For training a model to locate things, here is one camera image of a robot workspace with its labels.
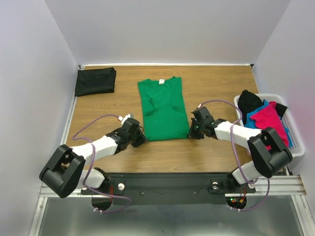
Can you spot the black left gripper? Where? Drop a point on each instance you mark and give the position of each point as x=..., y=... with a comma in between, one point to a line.
x=141, y=139

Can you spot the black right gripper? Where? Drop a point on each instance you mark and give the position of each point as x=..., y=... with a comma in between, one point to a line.
x=194, y=130

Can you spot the green t shirt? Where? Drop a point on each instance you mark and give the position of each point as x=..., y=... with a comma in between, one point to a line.
x=163, y=108

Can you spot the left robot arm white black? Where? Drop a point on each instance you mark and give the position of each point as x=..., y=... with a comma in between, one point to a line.
x=108, y=145

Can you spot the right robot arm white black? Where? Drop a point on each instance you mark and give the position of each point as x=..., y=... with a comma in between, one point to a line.
x=268, y=151

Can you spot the blue t shirt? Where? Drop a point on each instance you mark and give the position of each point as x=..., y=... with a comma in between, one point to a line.
x=253, y=115

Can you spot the black t shirt in basket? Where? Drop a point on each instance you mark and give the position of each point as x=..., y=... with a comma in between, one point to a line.
x=249, y=102

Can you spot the white knob on plate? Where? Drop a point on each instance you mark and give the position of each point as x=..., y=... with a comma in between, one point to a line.
x=121, y=186

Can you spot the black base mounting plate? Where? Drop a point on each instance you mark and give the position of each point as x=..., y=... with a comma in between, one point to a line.
x=169, y=188

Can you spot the folded black t shirt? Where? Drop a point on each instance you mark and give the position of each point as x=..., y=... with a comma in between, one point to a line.
x=95, y=81

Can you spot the silver knob on plate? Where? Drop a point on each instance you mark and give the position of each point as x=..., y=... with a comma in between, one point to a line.
x=215, y=186

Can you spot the white plastic laundry basket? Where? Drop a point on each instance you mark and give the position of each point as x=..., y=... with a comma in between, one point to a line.
x=297, y=149

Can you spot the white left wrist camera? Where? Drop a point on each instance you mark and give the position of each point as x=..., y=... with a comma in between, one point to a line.
x=122, y=119

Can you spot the aluminium frame rail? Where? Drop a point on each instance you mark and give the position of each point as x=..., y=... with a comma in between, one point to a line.
x=62, y=166

